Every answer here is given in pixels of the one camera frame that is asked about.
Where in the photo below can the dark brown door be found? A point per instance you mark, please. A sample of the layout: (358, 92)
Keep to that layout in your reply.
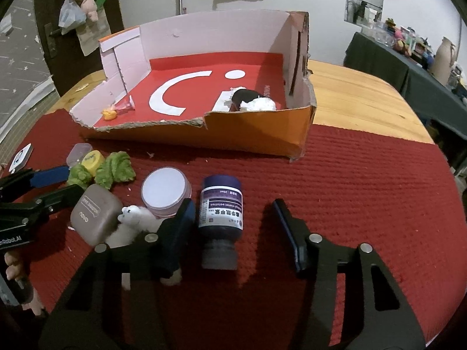
(73, 69)

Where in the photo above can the small green plush piece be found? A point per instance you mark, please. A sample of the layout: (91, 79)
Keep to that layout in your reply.
(78, 177)

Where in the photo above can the white tag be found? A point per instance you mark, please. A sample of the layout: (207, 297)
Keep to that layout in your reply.
(21, 156)

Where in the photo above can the small clear plastic box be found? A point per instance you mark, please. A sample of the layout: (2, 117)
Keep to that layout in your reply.
(78, 153)

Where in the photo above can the grey earbuds case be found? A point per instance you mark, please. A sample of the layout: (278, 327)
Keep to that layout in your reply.
(95, 215)

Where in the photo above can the dark green tablecloth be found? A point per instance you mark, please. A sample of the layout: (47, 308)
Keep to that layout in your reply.
(379, 58)

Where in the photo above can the small doll figure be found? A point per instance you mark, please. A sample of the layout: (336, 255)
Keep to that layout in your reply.
(109, 113)

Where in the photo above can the person's left hand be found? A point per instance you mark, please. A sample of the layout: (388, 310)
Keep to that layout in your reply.
(14, 268)

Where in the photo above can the yellow round cap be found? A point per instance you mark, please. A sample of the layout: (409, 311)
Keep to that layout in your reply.
(91, 160)

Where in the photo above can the green plush lettuce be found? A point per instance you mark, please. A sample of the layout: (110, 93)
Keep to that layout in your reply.
(115, 169)

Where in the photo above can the beige vase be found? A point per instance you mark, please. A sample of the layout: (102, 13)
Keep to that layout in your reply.
(443, 60)

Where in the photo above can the dark purple medicine bottle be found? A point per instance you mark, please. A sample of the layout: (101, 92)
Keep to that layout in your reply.
(220, 211)

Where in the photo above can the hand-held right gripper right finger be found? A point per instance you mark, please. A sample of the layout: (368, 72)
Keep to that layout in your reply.
(289, 233)

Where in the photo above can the clear plastic bag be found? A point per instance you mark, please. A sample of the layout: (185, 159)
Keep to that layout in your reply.
(71, 16)

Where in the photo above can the red mat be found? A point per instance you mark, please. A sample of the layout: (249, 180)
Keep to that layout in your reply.
(365, 189)

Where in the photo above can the black roll with white paper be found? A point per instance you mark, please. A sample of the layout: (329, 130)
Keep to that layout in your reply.
(244, 96)

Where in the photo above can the wall mirror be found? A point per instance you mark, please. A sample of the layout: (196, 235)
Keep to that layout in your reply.
(363, 9)

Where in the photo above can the clutter of small table things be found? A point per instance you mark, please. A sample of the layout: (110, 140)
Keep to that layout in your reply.
(401, 42)

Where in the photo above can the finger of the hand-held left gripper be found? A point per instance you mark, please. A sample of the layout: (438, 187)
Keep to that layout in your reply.
(58, 197)
(49, 175)

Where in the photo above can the pink jar with white lid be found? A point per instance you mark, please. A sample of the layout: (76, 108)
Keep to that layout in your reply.
(164, 189)

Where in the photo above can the white plush toy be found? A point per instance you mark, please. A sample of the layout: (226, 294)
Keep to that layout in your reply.
(138, 222)

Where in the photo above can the orange cardboard box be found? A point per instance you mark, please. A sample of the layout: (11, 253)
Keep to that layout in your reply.
(255, 135)

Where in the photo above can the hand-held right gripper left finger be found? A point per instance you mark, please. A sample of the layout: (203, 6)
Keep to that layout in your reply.
(184, 220)

